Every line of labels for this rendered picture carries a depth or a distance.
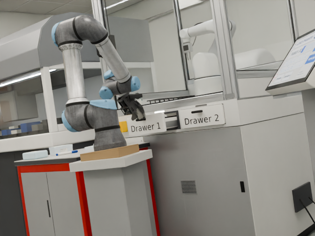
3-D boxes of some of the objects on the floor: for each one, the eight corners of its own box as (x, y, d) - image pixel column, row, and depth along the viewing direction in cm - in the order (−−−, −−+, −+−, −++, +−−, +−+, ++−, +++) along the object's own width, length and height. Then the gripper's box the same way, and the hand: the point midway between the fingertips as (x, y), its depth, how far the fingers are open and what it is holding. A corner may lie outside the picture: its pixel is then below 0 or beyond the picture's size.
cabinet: (263, 274, 231) (242, 125, 231) (127, 254, 299) (110, 139, 299) (327, 224, 303) (311, 110, 303) (206, 217, 371) (192, 124, 370)
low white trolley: (96, 299, 230) (76, 157, 229) (31, 282, 271) (13, 161, 270) (166, 261, 273) (149, 141, 273) (101, 252, 314) (86, 147, 314)
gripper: (111, 100, 247) (131, 128, 256) (125, 98, 240) (144, 127, 249) (119, 91, 252) (138, 119, 261) (132, 88, 245) (151, 117, 254)
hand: (142, 118), depth 256 cm, fingers closed on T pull, 3 cm apart
